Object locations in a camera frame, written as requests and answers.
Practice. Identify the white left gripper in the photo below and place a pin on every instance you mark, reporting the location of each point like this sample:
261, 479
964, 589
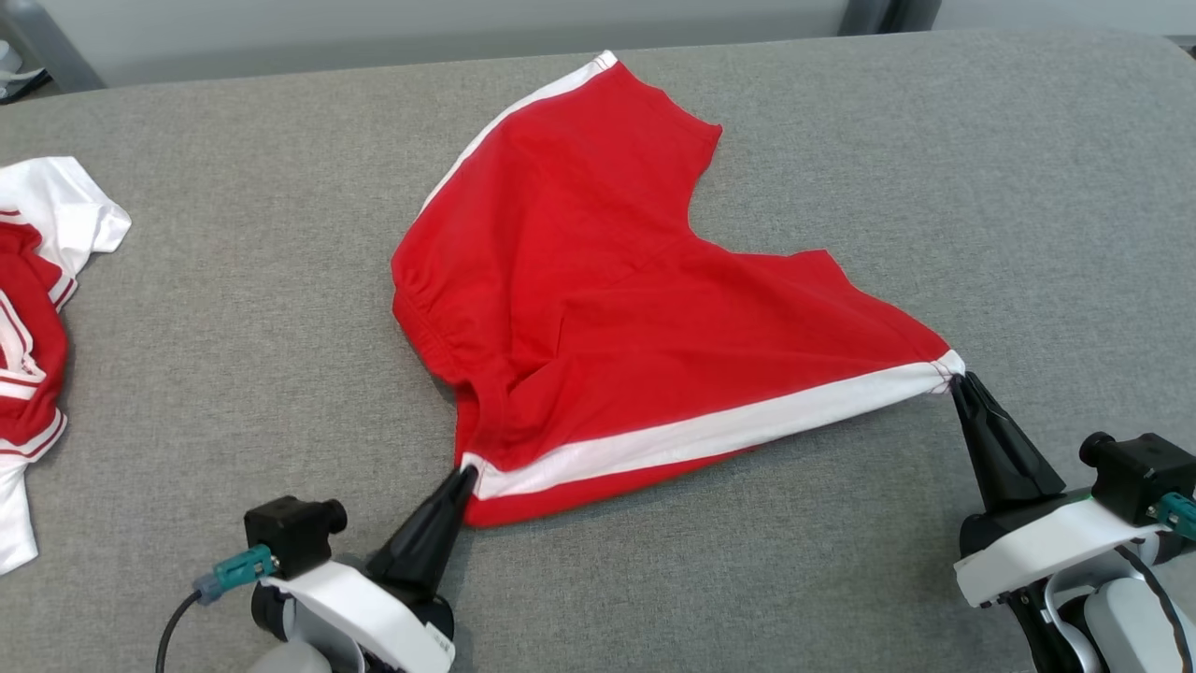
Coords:
374, 617

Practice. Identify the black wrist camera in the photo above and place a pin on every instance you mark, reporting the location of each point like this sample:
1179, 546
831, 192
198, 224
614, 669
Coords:
290, 537
1131, 472

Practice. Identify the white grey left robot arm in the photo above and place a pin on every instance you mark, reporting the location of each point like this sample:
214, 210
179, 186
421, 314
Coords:
290, 662

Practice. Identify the red and white jersey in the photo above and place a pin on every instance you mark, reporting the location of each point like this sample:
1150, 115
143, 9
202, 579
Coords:
37, 308

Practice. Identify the grey partition post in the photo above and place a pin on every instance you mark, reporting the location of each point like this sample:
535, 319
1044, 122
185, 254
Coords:
56, 47
920, 11
864, 14

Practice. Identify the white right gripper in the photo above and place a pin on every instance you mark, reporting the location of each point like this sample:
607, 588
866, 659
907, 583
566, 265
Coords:
1028, 551

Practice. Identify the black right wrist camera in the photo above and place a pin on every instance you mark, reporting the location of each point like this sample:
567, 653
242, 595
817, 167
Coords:
1131, 472

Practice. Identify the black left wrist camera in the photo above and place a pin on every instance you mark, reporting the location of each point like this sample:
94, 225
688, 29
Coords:
290, 537

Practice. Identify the red shorts white side stripes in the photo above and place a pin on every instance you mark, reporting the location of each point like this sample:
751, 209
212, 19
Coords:
607, 280

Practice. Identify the white partition panel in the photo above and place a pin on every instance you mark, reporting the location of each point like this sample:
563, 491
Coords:
1074, 11
467, 19

